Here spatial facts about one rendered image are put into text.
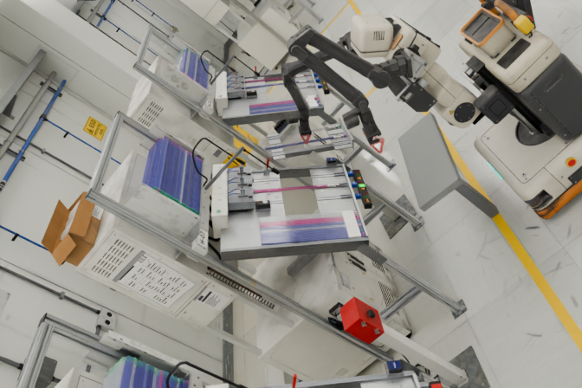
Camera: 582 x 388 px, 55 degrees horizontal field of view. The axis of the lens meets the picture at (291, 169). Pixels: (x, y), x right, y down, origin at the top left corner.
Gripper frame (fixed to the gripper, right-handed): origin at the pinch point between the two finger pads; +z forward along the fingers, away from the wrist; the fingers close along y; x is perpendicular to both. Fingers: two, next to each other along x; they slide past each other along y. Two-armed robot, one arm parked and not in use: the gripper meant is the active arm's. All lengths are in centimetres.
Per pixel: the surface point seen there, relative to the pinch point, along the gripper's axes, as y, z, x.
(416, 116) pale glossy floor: -76, 33, 96
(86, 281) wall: -27, 97, -164
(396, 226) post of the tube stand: 6, 71, 54
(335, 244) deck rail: 89, 10, -2
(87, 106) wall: -248, 51, -186
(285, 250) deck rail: 88, 10, -26
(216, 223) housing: 67, 1, -57
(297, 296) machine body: 68, 58, -22
